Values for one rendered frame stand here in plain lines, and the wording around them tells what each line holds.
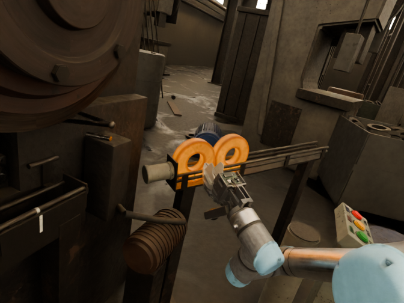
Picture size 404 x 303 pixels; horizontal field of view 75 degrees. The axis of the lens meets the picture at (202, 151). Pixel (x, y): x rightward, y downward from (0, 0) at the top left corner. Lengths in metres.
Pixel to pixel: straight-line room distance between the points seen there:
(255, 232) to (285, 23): 2.63
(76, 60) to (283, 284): 1.02
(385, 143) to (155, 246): 1.92
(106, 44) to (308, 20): 2.66
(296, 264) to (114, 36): 0.65
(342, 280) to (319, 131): 2.52
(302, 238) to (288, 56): 2.27
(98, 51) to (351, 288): 0.52
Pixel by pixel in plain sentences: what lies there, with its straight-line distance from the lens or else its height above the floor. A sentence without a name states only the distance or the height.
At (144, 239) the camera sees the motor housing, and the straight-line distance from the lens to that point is 0.82.
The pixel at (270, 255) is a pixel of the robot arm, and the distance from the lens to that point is 0.67.
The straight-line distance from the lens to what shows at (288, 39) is 3.05.
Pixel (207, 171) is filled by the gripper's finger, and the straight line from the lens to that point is 0.81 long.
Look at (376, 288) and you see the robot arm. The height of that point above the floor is 0.83.
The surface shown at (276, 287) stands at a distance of 1.19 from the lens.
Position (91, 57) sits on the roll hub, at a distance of 0.47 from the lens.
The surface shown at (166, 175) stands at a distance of 0.85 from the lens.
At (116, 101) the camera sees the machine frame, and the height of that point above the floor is 0.87.
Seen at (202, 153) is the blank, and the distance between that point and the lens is 0.89.
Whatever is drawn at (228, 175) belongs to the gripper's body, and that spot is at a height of 0.75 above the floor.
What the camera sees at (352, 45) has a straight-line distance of 2.68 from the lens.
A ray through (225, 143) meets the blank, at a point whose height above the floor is 0.78.
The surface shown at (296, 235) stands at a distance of 1.05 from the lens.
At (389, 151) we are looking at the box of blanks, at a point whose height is 0.64.
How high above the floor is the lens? 1.07
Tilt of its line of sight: 21 degrees down
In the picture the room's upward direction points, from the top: 12 degrees clockwise
